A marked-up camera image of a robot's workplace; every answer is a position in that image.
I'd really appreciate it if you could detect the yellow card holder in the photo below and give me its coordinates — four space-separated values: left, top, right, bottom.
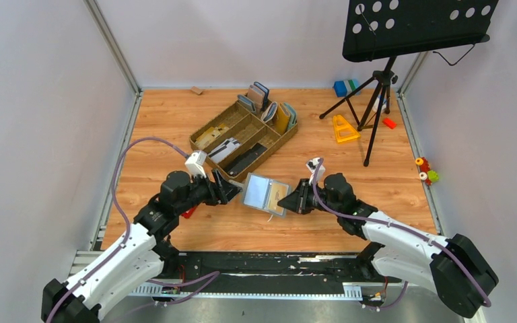
273 102 291 135

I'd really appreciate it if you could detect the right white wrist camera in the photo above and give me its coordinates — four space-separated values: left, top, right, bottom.
306 157 325 185

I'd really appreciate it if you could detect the tan card in basket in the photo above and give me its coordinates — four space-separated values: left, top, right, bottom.
195 123 230 149

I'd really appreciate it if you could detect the woven divided basket tray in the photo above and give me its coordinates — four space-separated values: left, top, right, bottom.
189 102 298 182

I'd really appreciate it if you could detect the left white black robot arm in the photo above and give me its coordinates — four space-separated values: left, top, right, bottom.
41 170 242 322

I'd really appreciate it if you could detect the gold card magnetic stripe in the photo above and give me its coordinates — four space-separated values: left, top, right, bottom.
229 180 244 187

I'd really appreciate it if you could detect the small cardboard scrap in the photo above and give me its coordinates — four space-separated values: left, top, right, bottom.
190 86 204 96

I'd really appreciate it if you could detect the black white cards stack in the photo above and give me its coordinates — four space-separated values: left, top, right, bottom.
207 137 241 164

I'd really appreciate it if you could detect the red green toy figure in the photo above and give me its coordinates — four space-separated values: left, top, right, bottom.
415 157 440 186

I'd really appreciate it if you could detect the blue tan card holder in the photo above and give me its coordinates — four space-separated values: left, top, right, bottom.
246 81 270 111

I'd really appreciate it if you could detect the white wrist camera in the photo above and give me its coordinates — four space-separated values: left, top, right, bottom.
184 150 207 178
306 157 325 185

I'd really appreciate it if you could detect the yellow triangular toy block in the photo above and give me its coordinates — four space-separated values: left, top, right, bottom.
332 114 361 144

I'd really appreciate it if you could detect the blue green toy block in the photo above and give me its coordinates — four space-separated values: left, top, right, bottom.
333 79 360 98

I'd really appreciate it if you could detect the white gold VIP card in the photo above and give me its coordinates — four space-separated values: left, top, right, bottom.
266 182 289 216

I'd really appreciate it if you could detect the black music stand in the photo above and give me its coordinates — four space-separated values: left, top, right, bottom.
338 0 498 166

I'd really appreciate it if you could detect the small red toy brick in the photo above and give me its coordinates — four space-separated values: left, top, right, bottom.
382 118 397 129

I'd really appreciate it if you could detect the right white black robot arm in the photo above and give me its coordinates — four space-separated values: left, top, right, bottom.
277 173 499 318

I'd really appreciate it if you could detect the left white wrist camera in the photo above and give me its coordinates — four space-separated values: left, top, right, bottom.
184 150 207 178

